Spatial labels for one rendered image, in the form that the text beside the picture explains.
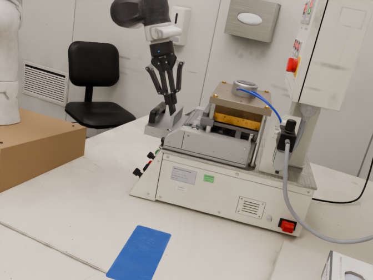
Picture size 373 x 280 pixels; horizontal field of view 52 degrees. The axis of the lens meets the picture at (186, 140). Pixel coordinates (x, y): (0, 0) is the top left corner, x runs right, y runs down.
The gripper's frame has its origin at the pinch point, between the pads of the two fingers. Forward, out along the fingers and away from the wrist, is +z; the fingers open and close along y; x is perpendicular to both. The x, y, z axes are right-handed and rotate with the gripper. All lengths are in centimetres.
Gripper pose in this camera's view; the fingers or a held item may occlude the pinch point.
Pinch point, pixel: (171, 104)
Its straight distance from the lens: 127.9
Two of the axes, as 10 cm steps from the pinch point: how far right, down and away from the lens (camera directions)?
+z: 1.6, 9.5, 2.7
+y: -9.6, 0.9, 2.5
